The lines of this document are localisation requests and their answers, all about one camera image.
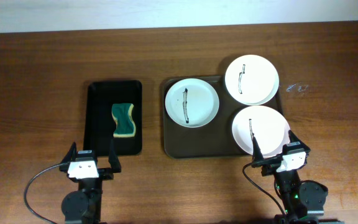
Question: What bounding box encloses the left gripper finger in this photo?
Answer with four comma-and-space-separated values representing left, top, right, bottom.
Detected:
61, 142, 76, 163
108, 138, 122, 173

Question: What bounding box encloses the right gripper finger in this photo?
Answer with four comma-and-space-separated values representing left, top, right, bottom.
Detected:
288, 130, 304, 146
252, 136, 264, 162

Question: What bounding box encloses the white plate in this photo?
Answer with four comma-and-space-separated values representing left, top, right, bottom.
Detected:
232, 106, 290, 158
224, 55, 279, 106
164, 78, 219, 128

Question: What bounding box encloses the green and yellow sponge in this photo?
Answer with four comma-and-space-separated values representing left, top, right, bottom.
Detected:
111, 103, 136, 138

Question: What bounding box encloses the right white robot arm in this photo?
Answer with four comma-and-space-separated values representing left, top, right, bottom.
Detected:
251, 131, 328, 223

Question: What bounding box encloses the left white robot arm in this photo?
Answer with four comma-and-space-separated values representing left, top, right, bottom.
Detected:
59, 143, 121, 224

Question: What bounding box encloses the black rectangular sponge tray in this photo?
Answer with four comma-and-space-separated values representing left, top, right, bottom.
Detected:
83, 80, 142, 157

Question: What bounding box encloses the dark brown serving tray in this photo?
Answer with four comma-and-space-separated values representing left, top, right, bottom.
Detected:
162, 75, 284, 159

